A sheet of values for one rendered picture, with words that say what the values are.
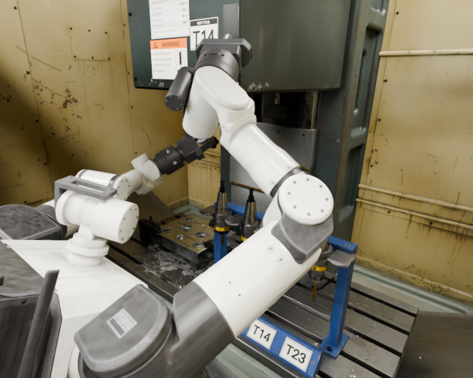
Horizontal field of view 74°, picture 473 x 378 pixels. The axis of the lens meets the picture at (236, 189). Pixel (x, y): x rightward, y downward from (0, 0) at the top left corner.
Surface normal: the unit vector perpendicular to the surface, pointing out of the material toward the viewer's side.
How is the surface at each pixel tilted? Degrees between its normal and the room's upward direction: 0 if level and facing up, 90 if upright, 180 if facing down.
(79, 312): 47
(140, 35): 90
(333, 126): 90
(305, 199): 42
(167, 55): 90
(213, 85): 37
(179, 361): 80
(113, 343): 23
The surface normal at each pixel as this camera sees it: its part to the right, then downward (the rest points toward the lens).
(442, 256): -0.62, 0.25
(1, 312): 0.78, 0.22
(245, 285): 0.15, -0.47
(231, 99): 0.31, -0.58
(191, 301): -0.12, -0.73
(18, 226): 0.38, -0.84
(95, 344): -0.37, -0.85
